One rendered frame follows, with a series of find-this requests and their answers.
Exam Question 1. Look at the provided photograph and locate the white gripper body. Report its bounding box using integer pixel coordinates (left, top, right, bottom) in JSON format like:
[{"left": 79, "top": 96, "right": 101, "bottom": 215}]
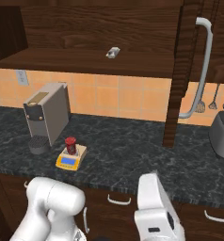
[{"left": 136, "top": 170, "right": 175, "bottom": 216}]

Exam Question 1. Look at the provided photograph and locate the yellow digital scale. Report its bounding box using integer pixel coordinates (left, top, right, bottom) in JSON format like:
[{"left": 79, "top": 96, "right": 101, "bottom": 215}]
[{"left": 55, "top": 144, "right": 88, "bottom": 171}]

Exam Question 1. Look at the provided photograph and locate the dark wood closed cabinet door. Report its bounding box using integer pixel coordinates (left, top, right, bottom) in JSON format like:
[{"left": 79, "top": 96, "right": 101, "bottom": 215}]
[{"left": 192, "top": 0, "right": 224, "bottom": 85}]

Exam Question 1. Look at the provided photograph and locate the dark wood drawer front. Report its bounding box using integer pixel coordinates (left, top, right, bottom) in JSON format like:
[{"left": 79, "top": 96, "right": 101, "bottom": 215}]
[
  {"left": 84, "top": 186, "right": 183, "bottom": 241},
  {"left": 179, "top": 202, "right": 224, "bottom": 241}
]

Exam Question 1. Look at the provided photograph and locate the grey toaster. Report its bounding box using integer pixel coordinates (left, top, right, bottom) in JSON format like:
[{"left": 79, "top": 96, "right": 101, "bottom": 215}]
[{"left": 208, "top": 109, "right": 224, "bottom": 161}]

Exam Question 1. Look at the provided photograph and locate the red jar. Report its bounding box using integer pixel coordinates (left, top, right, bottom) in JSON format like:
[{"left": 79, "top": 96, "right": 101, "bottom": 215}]
[{"left": 64, "top": 136, "right": 78, "bottom": 156}]

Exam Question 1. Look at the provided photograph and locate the hanging slotted turner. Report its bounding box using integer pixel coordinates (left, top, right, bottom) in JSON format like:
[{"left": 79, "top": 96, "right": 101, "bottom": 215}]
[{"left": 195, "top": 82, "right": 207, "bottom": 114}]

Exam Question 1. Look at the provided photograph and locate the grey coffee machine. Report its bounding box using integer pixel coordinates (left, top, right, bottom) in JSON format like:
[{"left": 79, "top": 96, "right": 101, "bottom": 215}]
[{"left": 23, "top": 81, "right": 72, "bottom": 155}]

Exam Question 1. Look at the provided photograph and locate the white cupboard door handle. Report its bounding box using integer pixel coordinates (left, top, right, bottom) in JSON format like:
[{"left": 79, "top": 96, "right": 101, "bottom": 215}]
[{"left": 82, "top": 206, "right": 90, "bottom": 235}]

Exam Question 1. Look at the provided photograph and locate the long white door handle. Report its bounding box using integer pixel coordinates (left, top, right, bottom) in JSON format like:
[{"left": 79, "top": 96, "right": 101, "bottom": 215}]
[{"left": 178, "top": 16, "right": 214, "bottom": 120}]

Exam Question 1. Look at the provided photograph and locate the dark wood wall cabinet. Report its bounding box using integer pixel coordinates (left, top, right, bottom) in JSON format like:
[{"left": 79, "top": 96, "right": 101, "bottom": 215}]
[{"left": 0, "top": 0, "right": 184, "bottom": 80}]

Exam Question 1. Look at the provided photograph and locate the white wall outlet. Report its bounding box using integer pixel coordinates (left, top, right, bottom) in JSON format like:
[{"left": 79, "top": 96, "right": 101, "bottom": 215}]
[{"left": 15, "top": 69, "right": 30, "bottom": 87}]

